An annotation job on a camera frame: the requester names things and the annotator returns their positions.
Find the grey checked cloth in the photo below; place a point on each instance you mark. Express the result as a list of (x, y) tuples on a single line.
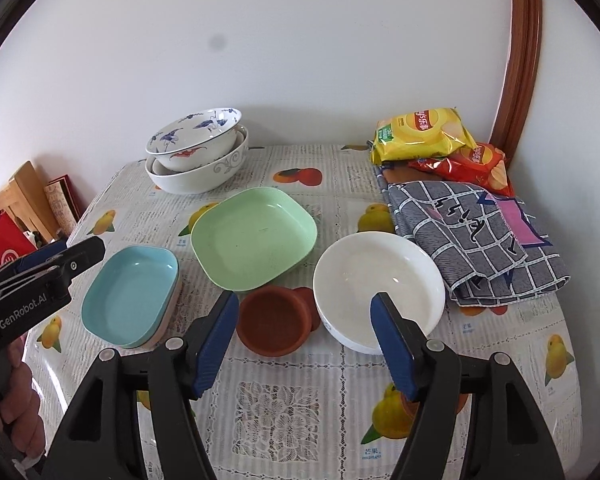
[(460, 240)]

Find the pink square plate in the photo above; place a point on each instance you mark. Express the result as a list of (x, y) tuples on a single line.
[(166, 322)]

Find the wooden door frame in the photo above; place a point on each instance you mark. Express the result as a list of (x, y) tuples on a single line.
[(522, 60)]

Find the wide white bowl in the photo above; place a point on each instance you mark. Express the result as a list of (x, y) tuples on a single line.
[(360, 270)]

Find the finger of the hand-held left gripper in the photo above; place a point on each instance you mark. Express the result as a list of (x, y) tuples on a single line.
[(40, 255), (87, 252)]

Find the white bowl grey scroll pattern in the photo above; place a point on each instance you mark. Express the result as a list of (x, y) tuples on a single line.
[(215, 172)]

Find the dark red panel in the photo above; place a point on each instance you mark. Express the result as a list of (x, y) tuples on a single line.
[(62, 202)]

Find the yellow chips bag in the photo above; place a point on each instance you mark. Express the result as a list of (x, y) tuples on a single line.
[(420, 135)]

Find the red box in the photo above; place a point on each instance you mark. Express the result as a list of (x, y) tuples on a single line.
[(2, 245)]

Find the fruit print lace tablecloth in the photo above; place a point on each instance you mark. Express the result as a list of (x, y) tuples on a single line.
[(280, 410)]

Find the red chips bag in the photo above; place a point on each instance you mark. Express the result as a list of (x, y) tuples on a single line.
[(470, 167)]

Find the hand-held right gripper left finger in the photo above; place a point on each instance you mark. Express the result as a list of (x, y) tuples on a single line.
[(215, 345)]

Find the blue square plate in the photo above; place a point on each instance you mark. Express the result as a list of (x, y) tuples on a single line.
[(125, 295)]

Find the person's left hand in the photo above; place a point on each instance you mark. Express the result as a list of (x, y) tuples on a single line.
[(27, 420)]

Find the green square plate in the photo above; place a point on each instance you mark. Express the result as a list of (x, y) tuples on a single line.
[(250, 235)]

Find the small brown dish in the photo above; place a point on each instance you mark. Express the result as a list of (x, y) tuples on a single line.
[(275, 320), (305, 296)]

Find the blue floral porcelain bowl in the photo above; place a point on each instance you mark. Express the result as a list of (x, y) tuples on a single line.
[(180, 155)]

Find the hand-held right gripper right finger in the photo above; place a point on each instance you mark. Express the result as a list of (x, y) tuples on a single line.
[(395, 350)]

